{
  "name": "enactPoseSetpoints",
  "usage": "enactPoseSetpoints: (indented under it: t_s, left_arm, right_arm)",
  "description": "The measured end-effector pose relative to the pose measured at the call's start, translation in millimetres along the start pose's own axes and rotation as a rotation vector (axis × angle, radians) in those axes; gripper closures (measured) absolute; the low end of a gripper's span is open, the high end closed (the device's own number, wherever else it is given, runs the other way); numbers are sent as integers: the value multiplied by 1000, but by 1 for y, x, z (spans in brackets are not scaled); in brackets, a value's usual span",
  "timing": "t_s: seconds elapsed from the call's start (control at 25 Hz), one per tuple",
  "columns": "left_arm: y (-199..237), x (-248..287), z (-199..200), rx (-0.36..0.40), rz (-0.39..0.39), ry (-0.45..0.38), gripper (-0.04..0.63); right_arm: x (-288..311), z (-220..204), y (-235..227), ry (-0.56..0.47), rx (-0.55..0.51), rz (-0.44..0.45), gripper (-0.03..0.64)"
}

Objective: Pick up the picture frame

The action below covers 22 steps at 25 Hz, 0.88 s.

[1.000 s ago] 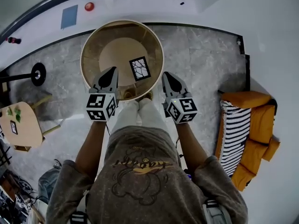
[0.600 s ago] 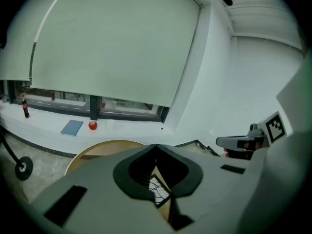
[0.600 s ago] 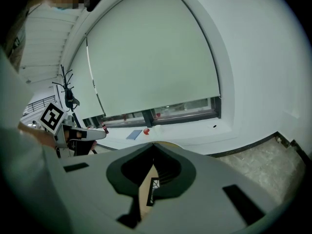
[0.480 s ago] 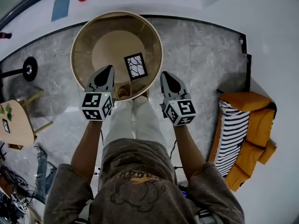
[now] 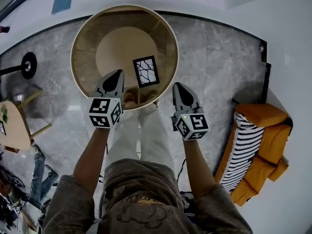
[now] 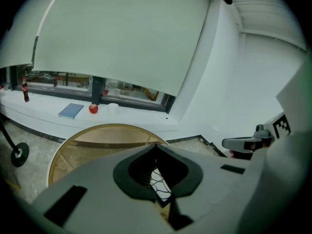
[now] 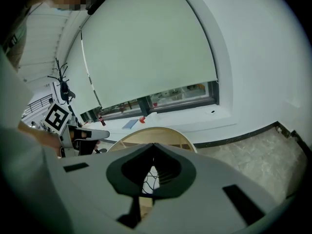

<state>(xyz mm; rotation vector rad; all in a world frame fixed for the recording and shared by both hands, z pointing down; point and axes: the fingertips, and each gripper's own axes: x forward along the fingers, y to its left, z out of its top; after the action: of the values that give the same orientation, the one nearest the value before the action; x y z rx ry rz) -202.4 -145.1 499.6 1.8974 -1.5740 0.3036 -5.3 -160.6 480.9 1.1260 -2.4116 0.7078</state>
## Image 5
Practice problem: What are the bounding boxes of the round glass coffee table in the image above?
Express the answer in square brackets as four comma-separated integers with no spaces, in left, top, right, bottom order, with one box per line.
[70,4,180,111]

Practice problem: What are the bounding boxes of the person's brown printed t-shirt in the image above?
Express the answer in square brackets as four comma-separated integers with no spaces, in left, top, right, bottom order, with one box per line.
[42,158,253,234]

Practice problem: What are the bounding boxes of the black coat stand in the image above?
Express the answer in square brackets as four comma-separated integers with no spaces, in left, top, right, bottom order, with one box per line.
[0,52,38,80]

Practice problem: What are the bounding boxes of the person's right tan shoe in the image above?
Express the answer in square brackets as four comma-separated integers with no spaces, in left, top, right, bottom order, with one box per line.
[145,90,159,106]

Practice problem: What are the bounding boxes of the orange sofa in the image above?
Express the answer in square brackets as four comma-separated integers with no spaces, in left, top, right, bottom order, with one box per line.
[214,103,293,207]

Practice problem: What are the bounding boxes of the person's cream trousers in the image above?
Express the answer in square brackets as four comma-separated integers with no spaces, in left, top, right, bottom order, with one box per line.
[104,102,175,173]

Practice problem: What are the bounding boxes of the spare gripper device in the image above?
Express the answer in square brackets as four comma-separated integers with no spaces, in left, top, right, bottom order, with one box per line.
[6,202,21,215]

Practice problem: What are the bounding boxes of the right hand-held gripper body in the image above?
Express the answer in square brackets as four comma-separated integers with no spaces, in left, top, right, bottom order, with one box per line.
[170,110,210,142]

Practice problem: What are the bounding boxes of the black framed picture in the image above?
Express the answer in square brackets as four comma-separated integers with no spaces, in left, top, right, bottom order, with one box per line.
[132,55,160,89]

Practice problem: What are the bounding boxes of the green leaf sprig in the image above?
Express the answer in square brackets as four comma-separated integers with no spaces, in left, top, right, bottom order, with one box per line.
[0,106,9,123]

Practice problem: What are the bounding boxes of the person's right forearm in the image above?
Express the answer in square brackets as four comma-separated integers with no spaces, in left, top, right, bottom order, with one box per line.
[182,139,216,202]

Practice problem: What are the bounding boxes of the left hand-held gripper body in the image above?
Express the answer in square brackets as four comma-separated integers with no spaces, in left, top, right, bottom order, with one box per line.
[87,95,124,130]

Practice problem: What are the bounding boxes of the person's left forearm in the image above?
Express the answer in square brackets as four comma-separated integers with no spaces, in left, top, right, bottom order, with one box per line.
[72,127,114,197]

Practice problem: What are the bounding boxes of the person's left tan shoe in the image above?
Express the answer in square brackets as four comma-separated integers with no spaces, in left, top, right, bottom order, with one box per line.
[124,91,137,107]

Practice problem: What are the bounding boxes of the wooden side table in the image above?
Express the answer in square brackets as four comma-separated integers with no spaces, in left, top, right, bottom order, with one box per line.
[0,86,52,153]

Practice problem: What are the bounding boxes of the black white striped blanket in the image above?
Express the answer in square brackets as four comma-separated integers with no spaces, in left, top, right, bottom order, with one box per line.
[219,112,265,195]

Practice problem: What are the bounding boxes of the person's tan shoe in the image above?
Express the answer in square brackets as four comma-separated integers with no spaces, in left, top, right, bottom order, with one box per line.
[124,91,137,107]
[145,90,159,106]

